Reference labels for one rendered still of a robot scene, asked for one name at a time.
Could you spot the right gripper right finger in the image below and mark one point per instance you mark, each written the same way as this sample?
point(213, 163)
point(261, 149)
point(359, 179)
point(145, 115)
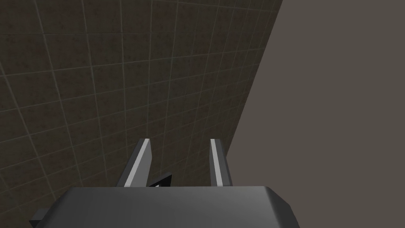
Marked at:
point(219, 166)

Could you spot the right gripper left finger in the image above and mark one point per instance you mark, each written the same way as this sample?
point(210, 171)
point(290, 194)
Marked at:
point(136, 168)

